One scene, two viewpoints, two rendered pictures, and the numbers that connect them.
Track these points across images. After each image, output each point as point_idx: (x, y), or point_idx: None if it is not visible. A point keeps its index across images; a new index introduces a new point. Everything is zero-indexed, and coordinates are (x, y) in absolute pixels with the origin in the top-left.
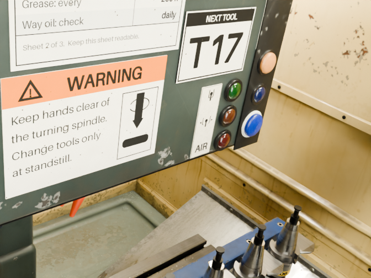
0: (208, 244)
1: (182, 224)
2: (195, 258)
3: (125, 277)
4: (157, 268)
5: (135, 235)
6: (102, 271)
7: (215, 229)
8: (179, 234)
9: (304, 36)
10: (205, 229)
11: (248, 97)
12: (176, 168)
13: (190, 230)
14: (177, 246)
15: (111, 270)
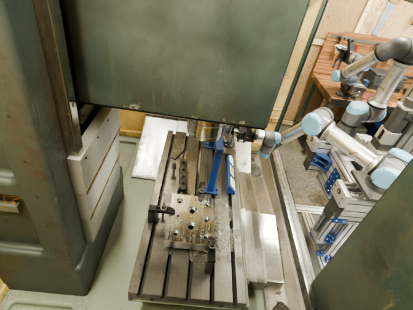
0: (166, 134)
1: (150, 132)
2: (177, 138)
3: (166, 155)
4: (169, 147)
5: (121, 149)
6: (129, 168)
7: (164, 127)
8: (152, 136)
9: None
10: (160, 129)
11: None
12: (126, 111)
13: (155, 133)
14: (168, 137)
15: (136, 163)
